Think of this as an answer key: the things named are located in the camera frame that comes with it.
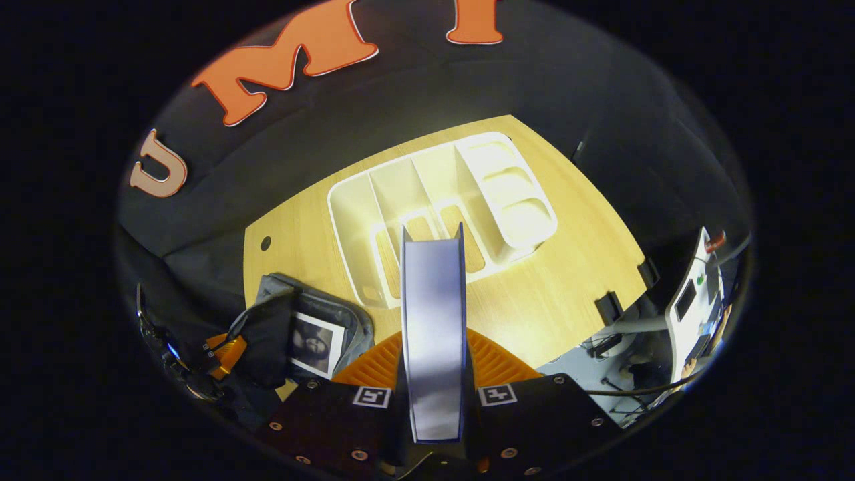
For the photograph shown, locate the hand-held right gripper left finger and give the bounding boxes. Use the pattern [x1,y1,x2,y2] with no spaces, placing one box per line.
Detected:
[257,331,409,478]

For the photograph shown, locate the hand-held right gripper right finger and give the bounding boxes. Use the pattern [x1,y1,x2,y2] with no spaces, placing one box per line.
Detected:
[464,327,622,476]

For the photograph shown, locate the dark grey schoolbag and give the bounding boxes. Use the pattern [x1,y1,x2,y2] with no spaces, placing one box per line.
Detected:
[229,272,376,395]

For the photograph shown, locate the white plastic bookshelf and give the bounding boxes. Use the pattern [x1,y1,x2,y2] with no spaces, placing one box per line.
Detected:
[327,132,558,309]

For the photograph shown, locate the black backdrop cloth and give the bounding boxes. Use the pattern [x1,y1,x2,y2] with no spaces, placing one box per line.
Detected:
[114,0,755,348]

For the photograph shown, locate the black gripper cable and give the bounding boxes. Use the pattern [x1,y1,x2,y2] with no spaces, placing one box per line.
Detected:
[586,367,709,399]

